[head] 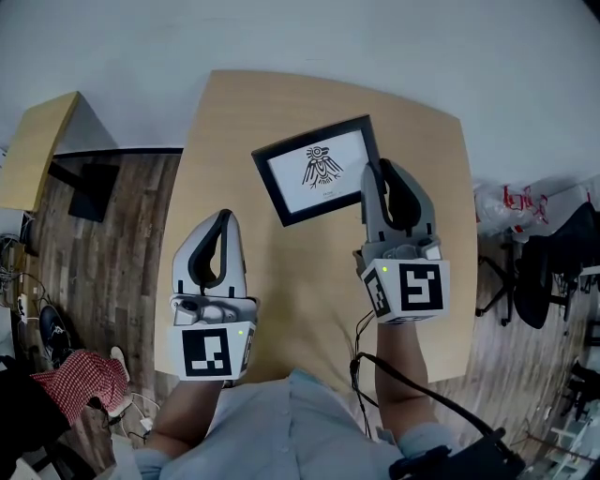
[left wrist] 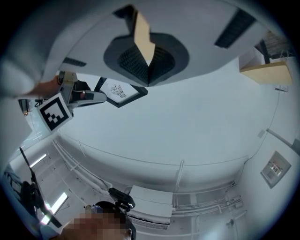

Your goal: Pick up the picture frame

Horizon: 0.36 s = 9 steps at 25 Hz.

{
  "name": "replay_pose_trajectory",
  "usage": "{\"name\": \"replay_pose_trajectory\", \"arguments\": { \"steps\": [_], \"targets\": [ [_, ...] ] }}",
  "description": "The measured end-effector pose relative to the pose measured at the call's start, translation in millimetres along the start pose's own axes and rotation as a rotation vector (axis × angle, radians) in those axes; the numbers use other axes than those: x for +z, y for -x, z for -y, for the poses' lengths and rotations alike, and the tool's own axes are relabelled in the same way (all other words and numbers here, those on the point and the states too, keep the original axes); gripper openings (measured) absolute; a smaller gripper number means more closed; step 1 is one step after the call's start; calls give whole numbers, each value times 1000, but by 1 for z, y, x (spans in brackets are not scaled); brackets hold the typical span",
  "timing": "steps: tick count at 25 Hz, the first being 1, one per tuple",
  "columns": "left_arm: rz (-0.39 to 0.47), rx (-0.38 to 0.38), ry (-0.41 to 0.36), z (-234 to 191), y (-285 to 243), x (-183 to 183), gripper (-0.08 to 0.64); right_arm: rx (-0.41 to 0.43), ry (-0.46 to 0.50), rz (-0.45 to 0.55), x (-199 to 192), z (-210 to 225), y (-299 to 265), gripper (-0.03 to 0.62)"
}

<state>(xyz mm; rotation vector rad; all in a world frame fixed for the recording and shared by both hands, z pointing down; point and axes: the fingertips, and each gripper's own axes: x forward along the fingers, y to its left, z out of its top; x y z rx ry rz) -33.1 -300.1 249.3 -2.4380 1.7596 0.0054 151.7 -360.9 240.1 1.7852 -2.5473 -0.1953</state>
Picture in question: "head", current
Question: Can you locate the small wooden side table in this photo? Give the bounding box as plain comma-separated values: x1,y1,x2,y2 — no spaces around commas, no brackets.
0,91,121,224

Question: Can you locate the black framed bird picture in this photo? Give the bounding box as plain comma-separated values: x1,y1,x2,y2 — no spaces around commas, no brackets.
251,113,383,229

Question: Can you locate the black office chair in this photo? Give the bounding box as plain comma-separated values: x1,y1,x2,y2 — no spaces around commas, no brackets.
474,201,600,330

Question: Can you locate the red checked cloth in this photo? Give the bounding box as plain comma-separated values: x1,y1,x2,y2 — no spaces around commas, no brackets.
29,348,129,428

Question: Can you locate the clear plastic bags red print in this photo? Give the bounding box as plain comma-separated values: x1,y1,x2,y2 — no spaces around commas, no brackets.
472,174,600,239

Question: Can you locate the person's right forearm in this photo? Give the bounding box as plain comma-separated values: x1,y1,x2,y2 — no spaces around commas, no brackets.
373,321,438,445

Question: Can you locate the black pack on waist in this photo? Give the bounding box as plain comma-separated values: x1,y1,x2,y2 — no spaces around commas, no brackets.
387,427,527,480

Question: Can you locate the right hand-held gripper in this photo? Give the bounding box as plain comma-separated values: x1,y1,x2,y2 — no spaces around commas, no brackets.
352,157,453,326

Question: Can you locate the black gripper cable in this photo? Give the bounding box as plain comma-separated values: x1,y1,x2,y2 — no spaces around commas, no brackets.
348,310,508,443

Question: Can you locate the black device with cables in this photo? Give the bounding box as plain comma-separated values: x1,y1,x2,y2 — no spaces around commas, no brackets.
37,304,77,370

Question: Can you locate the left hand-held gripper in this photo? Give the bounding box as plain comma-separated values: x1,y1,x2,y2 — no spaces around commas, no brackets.
166,209,262,383

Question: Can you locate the person's left forearm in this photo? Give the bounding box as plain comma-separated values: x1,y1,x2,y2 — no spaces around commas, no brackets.
145,378,227,447

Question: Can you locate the light blue shirt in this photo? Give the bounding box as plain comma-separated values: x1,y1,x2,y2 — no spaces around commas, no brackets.
109,367,454,480

